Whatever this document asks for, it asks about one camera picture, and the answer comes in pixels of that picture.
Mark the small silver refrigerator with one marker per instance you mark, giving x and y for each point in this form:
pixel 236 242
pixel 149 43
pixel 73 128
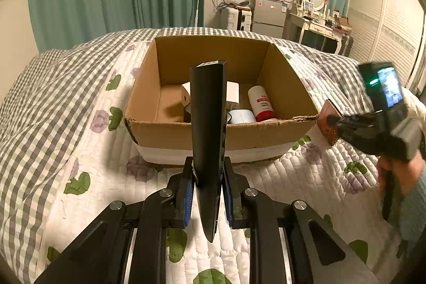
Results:
pixel 268 17

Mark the white suitcase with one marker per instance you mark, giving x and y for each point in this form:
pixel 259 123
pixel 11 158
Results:
pixel 236 18

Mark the brown cardboard box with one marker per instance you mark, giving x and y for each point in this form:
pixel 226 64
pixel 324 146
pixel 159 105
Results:
pixel 154 115

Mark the white floral quilted mat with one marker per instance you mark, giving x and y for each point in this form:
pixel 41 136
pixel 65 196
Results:
pixel 189 256

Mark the brown patterned card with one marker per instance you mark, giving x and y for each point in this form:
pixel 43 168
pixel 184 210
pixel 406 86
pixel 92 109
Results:
pixel 329 108

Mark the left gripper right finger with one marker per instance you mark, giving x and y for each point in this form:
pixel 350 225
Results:
pixel 289 243

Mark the white slatted wardrobe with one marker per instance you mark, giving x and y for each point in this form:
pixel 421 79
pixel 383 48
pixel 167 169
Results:
pixel 387 30

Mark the person's right hand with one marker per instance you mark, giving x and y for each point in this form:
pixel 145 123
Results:
pixel 406 173

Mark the white bottle red cap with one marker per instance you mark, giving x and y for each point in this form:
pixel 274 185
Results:
pixel 260 103

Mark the white dressing table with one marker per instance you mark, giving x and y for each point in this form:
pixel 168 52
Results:
pixel 296 26

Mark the black square box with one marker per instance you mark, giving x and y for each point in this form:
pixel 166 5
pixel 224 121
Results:
pixel 187 113

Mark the teal sweater forearm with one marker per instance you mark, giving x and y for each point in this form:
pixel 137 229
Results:
pixel 412 215

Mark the white handheld device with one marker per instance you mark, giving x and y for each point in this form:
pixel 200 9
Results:
pixel 232 98

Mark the grey checkered bed cover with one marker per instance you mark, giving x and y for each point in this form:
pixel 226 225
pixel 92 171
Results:
pixel 65 154

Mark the action camera with screen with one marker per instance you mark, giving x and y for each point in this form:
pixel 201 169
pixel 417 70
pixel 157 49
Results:
pixel 383 87

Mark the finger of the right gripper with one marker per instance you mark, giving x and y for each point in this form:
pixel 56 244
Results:
pixel 337 126

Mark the black tv remote control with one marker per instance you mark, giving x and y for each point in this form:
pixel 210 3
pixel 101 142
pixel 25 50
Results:
pixel 208 126

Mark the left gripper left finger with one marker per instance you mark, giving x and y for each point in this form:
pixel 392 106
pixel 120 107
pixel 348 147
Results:
pixel 127 243

